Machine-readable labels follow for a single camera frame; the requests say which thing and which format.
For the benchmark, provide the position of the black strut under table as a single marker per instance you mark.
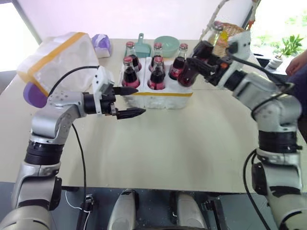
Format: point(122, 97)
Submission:
point(214, 214)
point(85, 213)

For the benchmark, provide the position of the white foam crate yellow tape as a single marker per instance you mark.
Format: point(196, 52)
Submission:
point(163, 100)

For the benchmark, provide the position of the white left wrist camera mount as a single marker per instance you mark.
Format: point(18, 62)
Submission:
point(102, 79)

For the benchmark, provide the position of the mint green bowl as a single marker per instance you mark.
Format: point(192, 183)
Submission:
point(168, 44)

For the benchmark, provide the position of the person's bare forearm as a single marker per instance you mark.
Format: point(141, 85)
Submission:
point(296, 64)

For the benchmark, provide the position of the grey rounded robot leg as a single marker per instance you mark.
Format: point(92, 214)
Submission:
point(123, 210)
point(189, 210)

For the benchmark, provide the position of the green potted plant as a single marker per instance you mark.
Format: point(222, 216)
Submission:
point(289, 46)

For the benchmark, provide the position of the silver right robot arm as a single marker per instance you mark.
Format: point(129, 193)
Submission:
point(275, 112)

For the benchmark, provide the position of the mint green dustpan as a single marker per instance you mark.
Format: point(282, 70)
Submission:
point(142, 49)

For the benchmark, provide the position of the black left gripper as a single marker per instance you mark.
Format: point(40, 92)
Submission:
point(108, 104)

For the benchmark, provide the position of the yellow item in basket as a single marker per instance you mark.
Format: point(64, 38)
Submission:
point(224, 36)

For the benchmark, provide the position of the purple round object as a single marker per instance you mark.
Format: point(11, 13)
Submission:
point(34, 97)

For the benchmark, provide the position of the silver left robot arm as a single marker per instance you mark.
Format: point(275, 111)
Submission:
point(48, 119)

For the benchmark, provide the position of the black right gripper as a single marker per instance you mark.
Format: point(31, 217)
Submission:
point(217, 69)

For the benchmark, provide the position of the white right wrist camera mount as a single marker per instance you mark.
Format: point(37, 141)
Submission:
point(241, 44)

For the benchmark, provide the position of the purple white tissue pack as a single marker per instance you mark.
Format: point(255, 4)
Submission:
point(102, 45)

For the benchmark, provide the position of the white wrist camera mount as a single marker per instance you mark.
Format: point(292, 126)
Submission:
point(241, 44)
point(102, 79)

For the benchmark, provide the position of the glass cola bottle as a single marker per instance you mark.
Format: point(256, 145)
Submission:
point(130, 76)
point(187, 77)
point(158, 49)
point(216, 33)
point(156, 77)
point(132, 51)
point(178, 68)

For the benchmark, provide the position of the large white plastic bag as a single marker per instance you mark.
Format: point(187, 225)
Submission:
point(64, 57)

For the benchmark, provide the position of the person's dark blue clothing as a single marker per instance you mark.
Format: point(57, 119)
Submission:
point(299, 86)

